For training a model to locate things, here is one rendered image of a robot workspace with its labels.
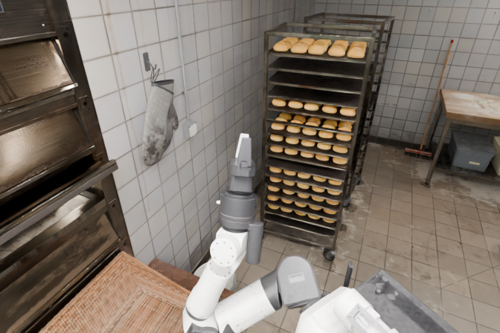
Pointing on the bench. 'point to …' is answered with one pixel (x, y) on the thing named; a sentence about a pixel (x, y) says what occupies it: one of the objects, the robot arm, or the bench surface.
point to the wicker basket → (151, 285)
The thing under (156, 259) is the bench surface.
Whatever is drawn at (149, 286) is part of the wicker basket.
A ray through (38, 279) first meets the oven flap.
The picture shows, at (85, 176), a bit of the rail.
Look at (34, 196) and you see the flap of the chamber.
